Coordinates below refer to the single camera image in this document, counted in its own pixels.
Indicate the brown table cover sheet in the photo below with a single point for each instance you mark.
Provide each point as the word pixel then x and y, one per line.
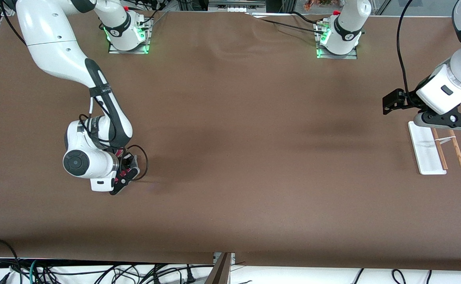
pixel 230 138

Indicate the white paper sheet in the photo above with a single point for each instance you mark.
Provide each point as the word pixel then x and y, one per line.
pixel 271 15

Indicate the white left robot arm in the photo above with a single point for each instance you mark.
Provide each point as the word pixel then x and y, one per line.
pixel 348 27

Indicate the black power plug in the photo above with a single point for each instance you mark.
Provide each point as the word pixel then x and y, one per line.
pixel 189 276

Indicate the orange object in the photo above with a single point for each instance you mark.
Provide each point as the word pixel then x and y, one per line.
pixel 317 4

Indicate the aluminium frame profile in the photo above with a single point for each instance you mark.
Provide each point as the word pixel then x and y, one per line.
pixel 7 12

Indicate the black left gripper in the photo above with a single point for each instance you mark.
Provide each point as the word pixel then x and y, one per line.
pixel 411 97

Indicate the grey power strip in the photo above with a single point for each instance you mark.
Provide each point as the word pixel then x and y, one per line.
pixel 236 4

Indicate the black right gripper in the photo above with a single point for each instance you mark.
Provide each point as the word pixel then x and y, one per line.
pixel 125 165

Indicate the white towel rack wooden bars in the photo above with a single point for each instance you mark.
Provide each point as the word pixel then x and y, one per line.
pixel 427 150

